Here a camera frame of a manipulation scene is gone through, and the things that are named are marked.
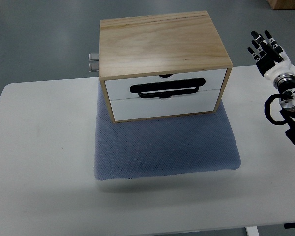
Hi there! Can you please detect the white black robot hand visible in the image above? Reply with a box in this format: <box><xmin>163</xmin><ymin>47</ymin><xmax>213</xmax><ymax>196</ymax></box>
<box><xmin>247</xmin><ymin>30</ymin><xmax>293</xmax><ymax>81</ymax></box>

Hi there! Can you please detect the white drawer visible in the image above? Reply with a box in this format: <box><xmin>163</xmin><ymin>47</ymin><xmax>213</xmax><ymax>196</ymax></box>
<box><xmin>111</xmin><ymin>90</ymin><xmax>220</xmax><ymax>121</ymax></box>
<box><xmin>105</xmin><ymin>69</ymin><xmax>227</xmax><ymax>100</ymax></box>

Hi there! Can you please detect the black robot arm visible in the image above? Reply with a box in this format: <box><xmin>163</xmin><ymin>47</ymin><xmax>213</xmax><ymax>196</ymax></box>
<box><xmin>264</xmin><ymin>74</ymin><xmax>295</xmax><ymax>146</ymax></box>

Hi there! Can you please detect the wooden drawer cabinet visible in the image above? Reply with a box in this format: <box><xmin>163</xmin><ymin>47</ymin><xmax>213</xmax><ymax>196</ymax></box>
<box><xmin>99</xmin><ymin>11</ymin><xmax>233</xmax><ymax>123</ymax></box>

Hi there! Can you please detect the blue mesh cushion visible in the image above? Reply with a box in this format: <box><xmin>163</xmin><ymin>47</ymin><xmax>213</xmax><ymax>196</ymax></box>
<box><xmin>94</xmin><ymin>90</ymin><xmax>241</xmax><ymax>180</ymax></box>

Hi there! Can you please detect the black table control panel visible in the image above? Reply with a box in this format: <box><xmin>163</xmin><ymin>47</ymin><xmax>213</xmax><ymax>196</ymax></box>
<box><xmin>284</xmin><ymin>222</ymin><xmax>295</xmax><ymax>229</ymax></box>

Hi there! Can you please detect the white table leg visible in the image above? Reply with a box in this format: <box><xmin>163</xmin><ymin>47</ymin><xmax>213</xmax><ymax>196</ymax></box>
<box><xmin>245</xmin><ymin>226</ymin><xmax>260</xmax><ymax>236</ymax></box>

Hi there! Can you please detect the lower metal table bracket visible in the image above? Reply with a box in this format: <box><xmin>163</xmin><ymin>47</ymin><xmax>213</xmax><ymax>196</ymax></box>
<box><xmin>88</xmin><ymin>62</ymin><xmax>99</xmax><ymax>72</ymax></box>

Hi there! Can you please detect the metal table bracket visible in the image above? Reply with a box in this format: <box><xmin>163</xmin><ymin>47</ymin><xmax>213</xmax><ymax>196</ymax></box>
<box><xmin>88</xmin><ymin>53</ymin><xmax>99</xmax><ymax>61</ymax></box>
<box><xmin>88</xmin><ymin>62</ymin><xmax>99</xmax><ymax>72</ymax></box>

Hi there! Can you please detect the upper metal table bracket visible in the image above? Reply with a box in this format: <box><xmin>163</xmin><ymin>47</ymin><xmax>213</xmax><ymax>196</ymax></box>
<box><xmin>88</xmin><ymin>53</ymin><xmax>99</xmax><ymax>61</ymax></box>

